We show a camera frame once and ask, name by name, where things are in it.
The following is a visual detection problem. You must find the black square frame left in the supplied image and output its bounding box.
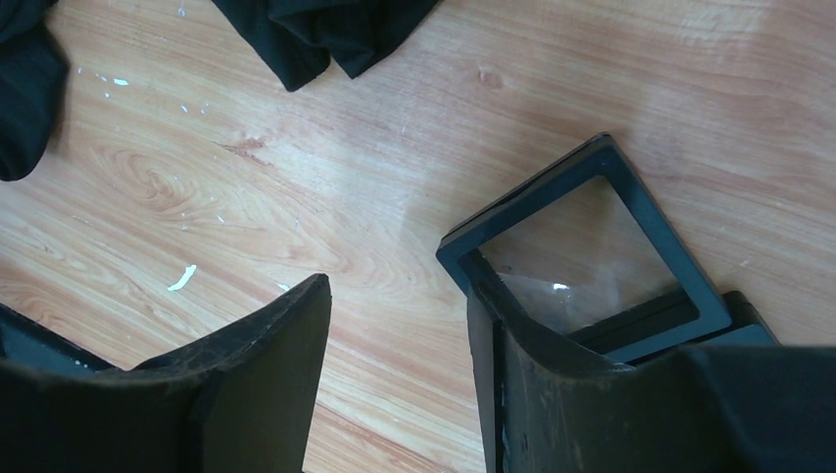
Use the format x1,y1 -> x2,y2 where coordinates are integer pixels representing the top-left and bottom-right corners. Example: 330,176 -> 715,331
436,133 -> 732,342

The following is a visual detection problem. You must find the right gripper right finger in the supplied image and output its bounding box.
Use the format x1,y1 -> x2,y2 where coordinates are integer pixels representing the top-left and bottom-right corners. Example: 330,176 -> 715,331
467,286 -> 835,472

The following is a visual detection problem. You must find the black square frame right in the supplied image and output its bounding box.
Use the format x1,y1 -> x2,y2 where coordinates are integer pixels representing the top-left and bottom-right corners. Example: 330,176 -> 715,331
568,290 -> 779,366

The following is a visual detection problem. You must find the black printed t-shirt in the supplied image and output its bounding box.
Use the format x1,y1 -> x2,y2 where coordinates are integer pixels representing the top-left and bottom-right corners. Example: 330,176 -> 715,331
1,0 -> 438,182

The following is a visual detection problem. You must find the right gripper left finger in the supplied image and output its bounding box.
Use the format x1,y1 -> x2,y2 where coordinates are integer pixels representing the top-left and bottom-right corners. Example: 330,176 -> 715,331
1,274 -> 331,472

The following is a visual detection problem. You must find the black square frame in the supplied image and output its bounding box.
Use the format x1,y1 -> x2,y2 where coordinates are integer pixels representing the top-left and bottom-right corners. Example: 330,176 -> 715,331
568,290 -> 779,366
436,133 -> 732,342

